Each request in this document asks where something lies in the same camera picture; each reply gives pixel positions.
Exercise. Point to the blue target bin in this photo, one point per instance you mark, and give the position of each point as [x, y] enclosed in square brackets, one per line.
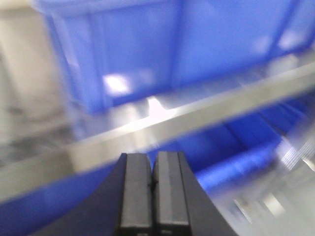
[111, 52]

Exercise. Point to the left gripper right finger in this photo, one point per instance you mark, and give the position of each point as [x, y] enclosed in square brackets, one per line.
[181, 206]

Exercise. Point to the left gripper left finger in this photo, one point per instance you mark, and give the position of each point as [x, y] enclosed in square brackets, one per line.
[120, 205]

